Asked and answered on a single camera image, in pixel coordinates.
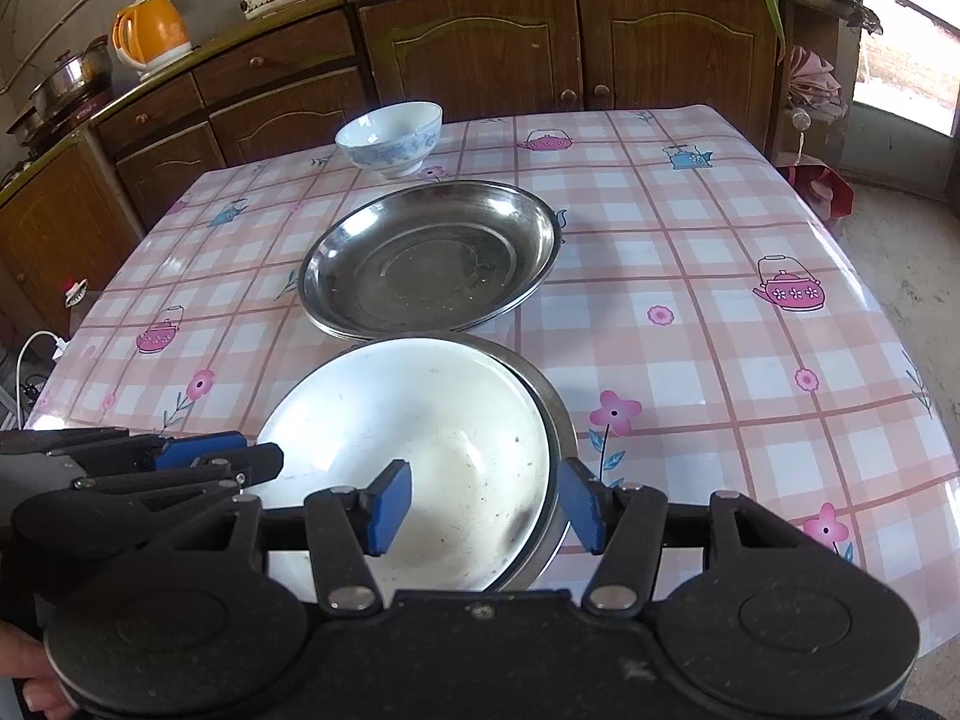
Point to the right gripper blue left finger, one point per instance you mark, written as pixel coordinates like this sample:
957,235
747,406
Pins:
346,526

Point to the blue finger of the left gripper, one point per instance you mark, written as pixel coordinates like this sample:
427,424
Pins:
180,453

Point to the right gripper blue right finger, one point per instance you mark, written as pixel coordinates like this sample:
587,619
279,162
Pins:
624,527

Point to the small steel bowl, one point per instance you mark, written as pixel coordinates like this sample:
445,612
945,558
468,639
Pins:
483,434

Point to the white ceramic bowl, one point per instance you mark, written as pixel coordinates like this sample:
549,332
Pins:
310,425

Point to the blue floral ceramic bowl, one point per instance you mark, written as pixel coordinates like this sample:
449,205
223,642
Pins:
394,140

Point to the left hand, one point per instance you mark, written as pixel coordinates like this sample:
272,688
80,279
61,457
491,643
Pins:
22,657

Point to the white power adapter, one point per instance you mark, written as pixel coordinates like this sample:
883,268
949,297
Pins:
61,346

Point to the pink plaid tablecloth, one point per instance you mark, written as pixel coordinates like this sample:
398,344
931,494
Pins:
703,328

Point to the brown wooden cabinet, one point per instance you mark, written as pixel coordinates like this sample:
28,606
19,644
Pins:
289,81

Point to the red induction cooker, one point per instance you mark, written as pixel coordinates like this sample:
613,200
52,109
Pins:
36,134

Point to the steel pot with lid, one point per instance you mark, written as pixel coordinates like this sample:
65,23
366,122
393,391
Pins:
74,75

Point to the red shopping bag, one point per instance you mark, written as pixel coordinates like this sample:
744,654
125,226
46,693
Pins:
826,193

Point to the orange electric kettle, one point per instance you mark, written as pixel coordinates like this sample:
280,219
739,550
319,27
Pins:
149,35

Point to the pink folded umbrella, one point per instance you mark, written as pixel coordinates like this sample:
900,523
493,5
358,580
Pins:
812,85

